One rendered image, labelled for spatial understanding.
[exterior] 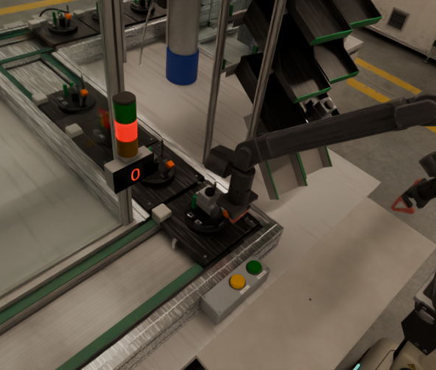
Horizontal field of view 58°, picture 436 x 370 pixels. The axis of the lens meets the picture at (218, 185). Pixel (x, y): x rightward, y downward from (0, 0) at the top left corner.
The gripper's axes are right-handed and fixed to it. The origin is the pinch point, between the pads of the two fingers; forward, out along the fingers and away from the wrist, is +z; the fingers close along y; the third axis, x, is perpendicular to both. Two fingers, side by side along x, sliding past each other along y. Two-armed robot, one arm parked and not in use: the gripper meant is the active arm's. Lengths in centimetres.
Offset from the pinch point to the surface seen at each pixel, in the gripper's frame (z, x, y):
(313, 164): 4.6, -1.2, -44.3
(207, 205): 0.0, -8.5, 1.7
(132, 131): -27.6, -19.5, 18.6
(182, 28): -9, -85, -56
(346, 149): 104, -40, -198
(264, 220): 10.6, 1.8, -15.4
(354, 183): 19, 9, -66
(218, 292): 10.3, 9.9, 14.1
